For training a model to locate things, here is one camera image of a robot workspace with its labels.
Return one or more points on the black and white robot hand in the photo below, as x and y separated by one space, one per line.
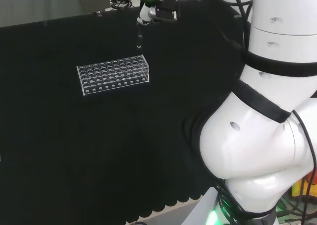
165 10

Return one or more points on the clear glass test tube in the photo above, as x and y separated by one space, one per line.
139 38

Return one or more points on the clear plastic test tube rack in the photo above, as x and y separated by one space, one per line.
112 73

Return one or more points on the black bench cloth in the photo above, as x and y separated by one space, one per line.
99 140

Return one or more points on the yellow stop button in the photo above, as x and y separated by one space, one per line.
301 186

